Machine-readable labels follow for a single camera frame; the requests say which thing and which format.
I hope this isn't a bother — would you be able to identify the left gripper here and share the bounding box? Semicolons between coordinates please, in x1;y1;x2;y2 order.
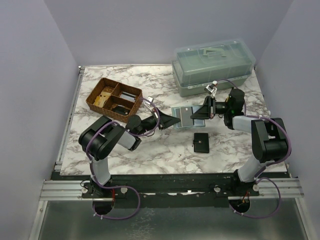
136;107;180;137

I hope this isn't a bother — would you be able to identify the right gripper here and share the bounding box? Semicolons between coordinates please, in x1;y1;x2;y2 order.
191;96;232;121

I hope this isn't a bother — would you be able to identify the green card holder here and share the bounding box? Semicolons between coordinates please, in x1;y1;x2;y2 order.
171;105;206;130

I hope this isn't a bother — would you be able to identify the dark card pocket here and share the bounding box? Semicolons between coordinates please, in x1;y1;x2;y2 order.
180;106;194;127

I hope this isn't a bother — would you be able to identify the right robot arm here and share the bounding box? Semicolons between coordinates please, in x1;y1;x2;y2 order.
190;88;292;196

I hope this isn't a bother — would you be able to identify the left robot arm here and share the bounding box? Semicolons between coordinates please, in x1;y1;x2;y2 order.
78;109;181;198

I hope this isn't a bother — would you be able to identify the black card holder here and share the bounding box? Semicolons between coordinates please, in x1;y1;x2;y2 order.
193;132;210;154

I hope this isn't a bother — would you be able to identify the translucent green storage box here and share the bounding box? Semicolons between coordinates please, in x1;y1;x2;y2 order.
171;39;256;97

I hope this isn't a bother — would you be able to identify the woven brown basket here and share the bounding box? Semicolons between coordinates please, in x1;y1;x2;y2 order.
85;77;143;123

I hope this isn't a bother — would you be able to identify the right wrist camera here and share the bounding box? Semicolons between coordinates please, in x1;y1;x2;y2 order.
204;81;218;98

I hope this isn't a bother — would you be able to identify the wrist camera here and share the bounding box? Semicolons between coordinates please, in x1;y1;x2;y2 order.
144;96;157;113
204;81;218;98

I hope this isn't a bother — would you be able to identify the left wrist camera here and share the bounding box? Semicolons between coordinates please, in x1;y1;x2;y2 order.
144;96;157;113

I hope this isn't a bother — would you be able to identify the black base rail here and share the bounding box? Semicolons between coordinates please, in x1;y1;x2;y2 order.
41;172;295;211

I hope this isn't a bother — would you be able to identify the aluminium frame rail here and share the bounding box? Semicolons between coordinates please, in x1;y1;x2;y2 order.
53;66;86;172

